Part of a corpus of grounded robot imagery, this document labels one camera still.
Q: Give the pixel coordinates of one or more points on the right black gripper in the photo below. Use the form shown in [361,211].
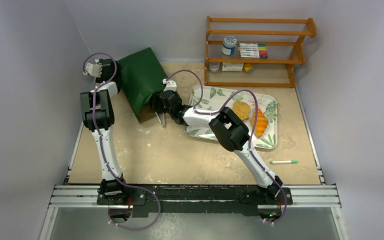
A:
[160,108]

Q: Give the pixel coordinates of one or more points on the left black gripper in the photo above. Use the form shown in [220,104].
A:
[102,79]

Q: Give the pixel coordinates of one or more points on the metal tongs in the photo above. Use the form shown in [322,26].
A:
[161,119]

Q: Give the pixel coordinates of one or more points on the green paper bag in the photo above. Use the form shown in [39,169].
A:
[141,75]

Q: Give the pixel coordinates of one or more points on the brown fake bread roll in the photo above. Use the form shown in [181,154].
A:
[241,109]

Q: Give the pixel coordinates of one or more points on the orange fake croissant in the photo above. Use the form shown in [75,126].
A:
[261,123]

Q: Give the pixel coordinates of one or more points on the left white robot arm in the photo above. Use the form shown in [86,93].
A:
[98,117]

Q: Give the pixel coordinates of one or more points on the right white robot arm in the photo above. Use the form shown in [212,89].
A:
[230,131]

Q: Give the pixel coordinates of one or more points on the small clear jar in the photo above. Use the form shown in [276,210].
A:
[214,67]

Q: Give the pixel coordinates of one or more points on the small white box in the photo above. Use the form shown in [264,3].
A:
[232,66]

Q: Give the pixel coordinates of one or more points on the white jar blue lid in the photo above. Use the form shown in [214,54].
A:
[229,45]

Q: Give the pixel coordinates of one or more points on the yellow small object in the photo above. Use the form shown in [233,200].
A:
[248,67]

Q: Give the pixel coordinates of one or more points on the coloured marker pen set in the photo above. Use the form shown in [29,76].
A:
[253,50]

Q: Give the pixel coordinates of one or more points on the green white marker pen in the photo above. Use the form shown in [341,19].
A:
[283,162]

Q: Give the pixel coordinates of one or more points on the orange wooden shelf rack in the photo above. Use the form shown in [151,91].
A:
[284,39]

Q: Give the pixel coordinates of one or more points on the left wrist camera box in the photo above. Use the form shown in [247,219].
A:
[93,69]

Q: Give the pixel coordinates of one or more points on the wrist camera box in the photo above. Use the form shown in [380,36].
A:
[169,85]
[93,69]

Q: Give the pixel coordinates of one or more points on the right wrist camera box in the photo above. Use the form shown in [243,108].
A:
[169,85]

